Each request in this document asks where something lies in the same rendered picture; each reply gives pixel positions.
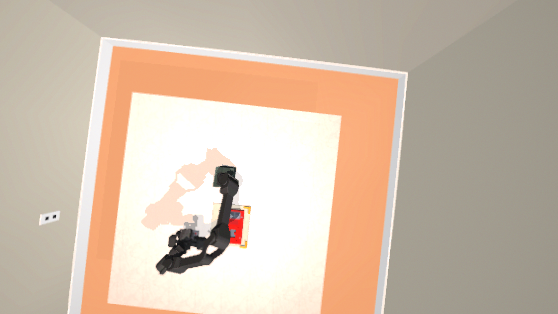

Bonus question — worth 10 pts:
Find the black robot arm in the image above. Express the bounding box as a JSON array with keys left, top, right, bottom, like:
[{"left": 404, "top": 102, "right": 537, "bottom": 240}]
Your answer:
[{"left": 155, "top": 172, "right": 239, "bottom": 275}]

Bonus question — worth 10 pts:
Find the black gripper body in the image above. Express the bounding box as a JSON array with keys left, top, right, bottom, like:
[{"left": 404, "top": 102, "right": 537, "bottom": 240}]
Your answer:
[{"left": 168, "top": 234, "right": 206, "bottom": 254}]

